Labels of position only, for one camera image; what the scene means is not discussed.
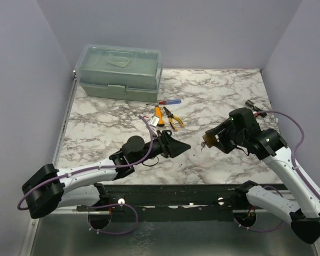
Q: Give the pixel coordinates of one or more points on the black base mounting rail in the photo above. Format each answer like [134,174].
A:
[170,203]

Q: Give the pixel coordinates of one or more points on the black T-shaped connector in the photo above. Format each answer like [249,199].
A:
[257,111]

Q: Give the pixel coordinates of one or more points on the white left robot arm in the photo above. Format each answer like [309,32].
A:
[50,188]

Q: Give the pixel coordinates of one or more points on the red blue screwdriver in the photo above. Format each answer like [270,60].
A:
[165,102]

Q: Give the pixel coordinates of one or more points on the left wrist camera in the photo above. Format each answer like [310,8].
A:
[153,121]

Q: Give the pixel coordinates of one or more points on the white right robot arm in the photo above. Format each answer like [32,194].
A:
[241,130]

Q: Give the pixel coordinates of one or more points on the green plastic toolbox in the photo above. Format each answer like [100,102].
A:
[123,73]

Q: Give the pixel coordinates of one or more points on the small silver key set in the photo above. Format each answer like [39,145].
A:
[203,145]

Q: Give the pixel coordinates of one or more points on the yellow handled pliers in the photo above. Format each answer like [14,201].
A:
[171,118]

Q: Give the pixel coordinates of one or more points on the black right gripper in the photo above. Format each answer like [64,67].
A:
[223,144]

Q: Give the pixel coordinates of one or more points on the brass padlock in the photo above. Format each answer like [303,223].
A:
[210,140]

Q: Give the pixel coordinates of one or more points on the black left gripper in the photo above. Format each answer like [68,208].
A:
[170,147]

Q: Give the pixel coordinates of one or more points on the orange utility knife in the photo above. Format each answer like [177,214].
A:
[158,114]

